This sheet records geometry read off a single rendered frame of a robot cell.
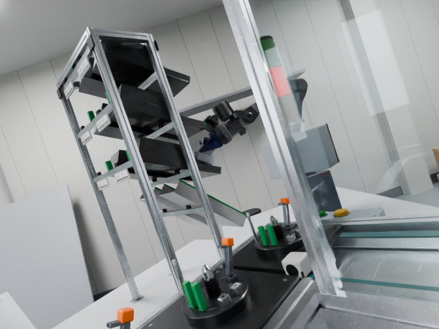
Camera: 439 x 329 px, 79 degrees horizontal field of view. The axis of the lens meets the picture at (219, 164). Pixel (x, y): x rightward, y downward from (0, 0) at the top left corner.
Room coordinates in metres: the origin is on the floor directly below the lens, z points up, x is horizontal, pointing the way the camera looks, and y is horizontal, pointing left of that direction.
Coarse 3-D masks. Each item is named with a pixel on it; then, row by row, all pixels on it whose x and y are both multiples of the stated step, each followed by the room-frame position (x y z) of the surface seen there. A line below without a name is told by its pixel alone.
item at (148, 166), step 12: (144, 144) 0.76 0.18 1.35; (156, 144) 0.78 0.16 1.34; (168, 144) 0.80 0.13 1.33; (144, 156) 0.76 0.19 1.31; (156, 156) 0.78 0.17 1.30; (168, 156) 0.80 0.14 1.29; (180, 156) 0.82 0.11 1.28; (132, 168) 0.85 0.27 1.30; (156, 168) 0.84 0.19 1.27; (168, 168) 0.83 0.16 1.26; (180, 168) 0.82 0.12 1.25; (204, 168) 0.86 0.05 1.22; (216, 168) 0.88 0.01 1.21
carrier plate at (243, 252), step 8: (248, 248) 0.75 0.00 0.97; (304, 248) 0.63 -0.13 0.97; (240, 256) 0.71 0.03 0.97; (248, 256) 0.69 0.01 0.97; (256, 256) 0.68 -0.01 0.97; (280, 256) 0.63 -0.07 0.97; (224, 264) 0.69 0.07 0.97; (240, 264) 0.66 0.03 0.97; (248, 264) 0.64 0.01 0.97; (256, 264) 0.63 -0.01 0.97; (264, 264) 0.61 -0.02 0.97; (272, 264) 0.60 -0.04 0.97; (280, 264) 0.59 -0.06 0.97; (272, 272) 0.58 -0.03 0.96; (280, 272) 0.57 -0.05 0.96
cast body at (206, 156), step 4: (200, 148) 0.92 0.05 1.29; (200, 152) 0.91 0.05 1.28; (204, 152) 0.92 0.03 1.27; (208, 152) 0.93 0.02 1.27; (196, 156) 0.92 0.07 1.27; (200, 156) 0.91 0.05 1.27; (204, 156) 0.92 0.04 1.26; (208, 156) 0.92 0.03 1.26; (212, 156) 0.93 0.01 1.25; (196, 160) 0.92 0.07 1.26; (200, 160) 0.91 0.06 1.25; (204, 160) 0.91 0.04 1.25; (208, 160) 0.92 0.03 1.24; (212, 160) 0.93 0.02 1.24; (208, 164) 0.94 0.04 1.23
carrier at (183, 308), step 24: (192, 288) 0.48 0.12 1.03; (216, 288) 0.51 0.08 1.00; (240, 288) 0.49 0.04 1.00; (264, 288) 0.52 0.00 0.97; (288, 288) 0.49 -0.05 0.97; (168, 312) 0.55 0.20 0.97; (192, 312) 0.48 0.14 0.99; (216, 312) 0.45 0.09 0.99; (240, 312) 0.46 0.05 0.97; (264, 312) 0.44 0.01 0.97
